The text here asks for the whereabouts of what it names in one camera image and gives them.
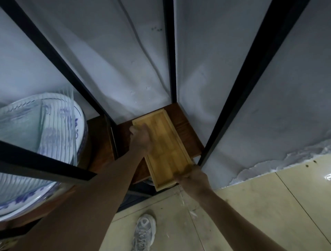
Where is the brown wooden shelf board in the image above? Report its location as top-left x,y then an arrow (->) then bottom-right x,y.
0,102 -> 205,230

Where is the black metal shelf frame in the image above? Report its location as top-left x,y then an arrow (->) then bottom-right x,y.
0,0 -> 311,238

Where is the person's right hand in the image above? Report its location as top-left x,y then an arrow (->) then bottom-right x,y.
173,164 -> 211,193

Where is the person's right forearm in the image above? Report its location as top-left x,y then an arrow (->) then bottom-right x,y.
193,187 -> 286,251

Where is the stack of clear glass plates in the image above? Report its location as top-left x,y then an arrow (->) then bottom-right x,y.
0,87 -> 79,199

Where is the blue and white porcelain plate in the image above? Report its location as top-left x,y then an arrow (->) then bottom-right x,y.
0,93 -> 89,217

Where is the grey sneaker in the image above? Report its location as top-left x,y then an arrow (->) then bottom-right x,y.
131,214 -> 157,251

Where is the bamboo wooden tray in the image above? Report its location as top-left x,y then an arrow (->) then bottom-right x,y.
132,109 -> 194,192

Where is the person's left forearm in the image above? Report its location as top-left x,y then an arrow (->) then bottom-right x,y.
12,149 -> 149,251

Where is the person's left hand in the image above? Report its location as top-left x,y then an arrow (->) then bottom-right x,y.
129,123 -> 153,153

